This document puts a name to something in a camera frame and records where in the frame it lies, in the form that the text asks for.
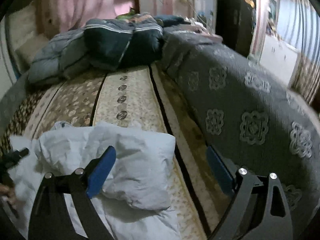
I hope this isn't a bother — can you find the light grey puffer jacket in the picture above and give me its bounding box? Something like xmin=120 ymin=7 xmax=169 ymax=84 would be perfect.
xmin=9 ymin=122 xmax=181 ymax=239

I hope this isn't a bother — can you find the colourful clothes pile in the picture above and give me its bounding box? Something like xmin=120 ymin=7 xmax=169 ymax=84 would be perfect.
xmin=116 ymin=8 xmax=191 ymax=28

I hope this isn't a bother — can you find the person's left hand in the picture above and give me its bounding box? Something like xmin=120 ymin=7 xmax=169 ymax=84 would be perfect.
xmin=0 ymin=184 xmax=17 ymax=210

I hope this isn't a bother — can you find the dark grey patterned blanket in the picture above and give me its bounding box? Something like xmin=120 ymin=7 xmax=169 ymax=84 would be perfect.
xmin=158 ymin=28 xmax=319 ymax=239

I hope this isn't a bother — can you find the cream pillow by wardrobe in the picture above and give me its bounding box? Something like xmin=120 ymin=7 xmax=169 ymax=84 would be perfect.
xmin=6 ymin=1 xmax=49 ymax=74

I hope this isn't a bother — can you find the blue-grey folded puffer coat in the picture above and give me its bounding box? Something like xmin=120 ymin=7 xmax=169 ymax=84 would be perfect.
xmin=28 ymin=28 xmax=89 ymax=86

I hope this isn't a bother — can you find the white low cabinet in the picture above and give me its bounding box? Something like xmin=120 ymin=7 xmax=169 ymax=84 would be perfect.
xmin=259 ymin=35 xmax=301 ymax=88

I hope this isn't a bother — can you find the dark navy striped jacket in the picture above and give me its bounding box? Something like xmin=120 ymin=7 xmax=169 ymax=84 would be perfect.
xmin=84 ymin=18 xmax=163 ymax=72

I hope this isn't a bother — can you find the pink curtain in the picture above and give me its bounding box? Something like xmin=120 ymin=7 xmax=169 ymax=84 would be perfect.
xmin=43 ymin=0 xmax=138 ymax=35

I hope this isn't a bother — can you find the pink bedside table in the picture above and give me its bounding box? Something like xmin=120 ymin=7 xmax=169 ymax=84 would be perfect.
xmin=190 ymin=25 xmax=223 ymax=43

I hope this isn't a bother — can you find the blue striped curtain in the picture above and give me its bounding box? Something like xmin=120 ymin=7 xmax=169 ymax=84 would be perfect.
xmin=277 ymin=0 xmax=319 ymax=64

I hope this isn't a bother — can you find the black room door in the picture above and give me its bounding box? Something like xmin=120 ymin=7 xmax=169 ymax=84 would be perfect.
xmin=215 ymin=0 xmax=256 ymax=57

